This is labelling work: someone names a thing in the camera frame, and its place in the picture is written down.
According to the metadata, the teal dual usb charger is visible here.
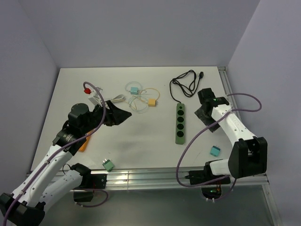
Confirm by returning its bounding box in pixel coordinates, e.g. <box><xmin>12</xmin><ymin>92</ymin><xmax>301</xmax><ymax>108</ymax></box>
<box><xmin>210</xmin><ymin>146</ymin><xmax>221</xmax><ymax>157</ymax></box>

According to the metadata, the yellow charger plug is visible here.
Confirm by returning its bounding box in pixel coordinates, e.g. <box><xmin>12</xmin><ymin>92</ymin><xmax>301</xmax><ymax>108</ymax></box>
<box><xmin>148</xmin><ymin>98</ymin><xmax>158</xmax><ymax>107</ymax></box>

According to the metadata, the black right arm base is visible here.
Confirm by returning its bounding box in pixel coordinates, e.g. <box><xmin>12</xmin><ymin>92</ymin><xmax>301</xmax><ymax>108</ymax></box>
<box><xmin>185</xmin><ymin>170</ymin><xmax>231</xmax><ymax>201</ymax></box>

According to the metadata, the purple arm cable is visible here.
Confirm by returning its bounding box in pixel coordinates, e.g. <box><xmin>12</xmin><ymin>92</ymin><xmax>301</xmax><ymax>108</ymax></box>
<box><xmin>176</xmin><ymin>93</ymin><xmax>263</xmax><ymax>201</ymax></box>
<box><xmin>0</xmin><ymin>81</ymin><xmax>106</xmax><ymax>224</ymax></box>

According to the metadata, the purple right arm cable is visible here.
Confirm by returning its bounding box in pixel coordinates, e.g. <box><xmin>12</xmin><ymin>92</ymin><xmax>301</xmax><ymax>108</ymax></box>
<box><xmin>176</xmin><ymin>93</ymin><xmax>263</xmax><ymax>201</ymax></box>

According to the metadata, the orange power strip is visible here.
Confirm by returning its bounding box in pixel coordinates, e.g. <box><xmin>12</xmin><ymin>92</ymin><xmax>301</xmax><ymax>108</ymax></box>
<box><xmin>79</xmin><ymin>131</ymin><xmax>92</xmax><ymax>152</ymax></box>

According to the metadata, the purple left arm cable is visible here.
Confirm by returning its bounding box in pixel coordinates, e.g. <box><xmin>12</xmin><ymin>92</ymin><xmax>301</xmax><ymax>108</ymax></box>
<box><xmin>0</xmin><ymin>81</ymin><xmax>106</xmax><ymax>224</ymax></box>

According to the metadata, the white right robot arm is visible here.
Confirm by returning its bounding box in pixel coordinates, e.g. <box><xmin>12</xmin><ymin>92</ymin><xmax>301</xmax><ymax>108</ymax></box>
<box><xmin>188</xmin><ymin>88</ymin><xmax>268</xmax><ymax>186</ymax></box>

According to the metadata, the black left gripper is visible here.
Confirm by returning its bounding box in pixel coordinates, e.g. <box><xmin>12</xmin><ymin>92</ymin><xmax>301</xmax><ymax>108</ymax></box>
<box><xmin>81</xmin><ymin>100</ymin><xmax>132</xmax><ymax>134</ymax></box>

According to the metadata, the teal charger plug with cable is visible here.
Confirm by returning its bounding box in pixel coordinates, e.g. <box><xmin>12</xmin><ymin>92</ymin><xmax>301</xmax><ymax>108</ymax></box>
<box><xmin>125</xmin><ymin>81</ymin><xmax>148</xmax><ymax>113</ymax></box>

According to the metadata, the white power strip cord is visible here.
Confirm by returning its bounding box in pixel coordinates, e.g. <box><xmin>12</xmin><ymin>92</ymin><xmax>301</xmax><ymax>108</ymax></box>
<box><xmin>107</xmin><ymin>94</ymin><xmax>127</xmax><ymax>105</ymax></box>

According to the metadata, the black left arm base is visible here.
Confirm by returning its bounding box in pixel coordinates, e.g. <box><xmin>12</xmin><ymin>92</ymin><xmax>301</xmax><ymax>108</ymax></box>
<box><xmin>73</xmin><ymin>174</ymin><xmax>109</xmax><ymax>208</ymax></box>

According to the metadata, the green charger plug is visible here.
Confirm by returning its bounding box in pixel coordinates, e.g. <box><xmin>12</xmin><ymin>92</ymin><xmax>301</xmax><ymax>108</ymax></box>
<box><xmin>103</xmin><ymin>159</ymin><xmax>115</xmax><ymax>172</ymax></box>

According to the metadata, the black power cord with plug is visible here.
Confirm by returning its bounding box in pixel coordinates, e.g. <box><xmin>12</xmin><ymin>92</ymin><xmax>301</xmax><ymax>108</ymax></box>
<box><xmin>169</xmin><ymin>70</ymin><xmax>204</xmax><ymax>104</ymax></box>

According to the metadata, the green power strip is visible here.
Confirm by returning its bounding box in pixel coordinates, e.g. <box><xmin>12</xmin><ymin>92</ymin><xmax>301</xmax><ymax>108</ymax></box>
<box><xmin>175</xmin><ymin>103</ymin><xmax>185</xmax><ymax>145</ymax></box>

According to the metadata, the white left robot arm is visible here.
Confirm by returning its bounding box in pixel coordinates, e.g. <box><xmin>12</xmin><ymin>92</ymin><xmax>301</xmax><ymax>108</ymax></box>
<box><xmin>0</xmin><ymin>101</ymin><xmax>132</xmax><ymax>226</ymax></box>

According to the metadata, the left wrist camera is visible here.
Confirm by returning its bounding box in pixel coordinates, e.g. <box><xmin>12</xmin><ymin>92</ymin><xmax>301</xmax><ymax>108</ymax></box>
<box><xmin>84</xmin><ymin>88</ymin><xmax>102</xmax><ymax>106</ymax></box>

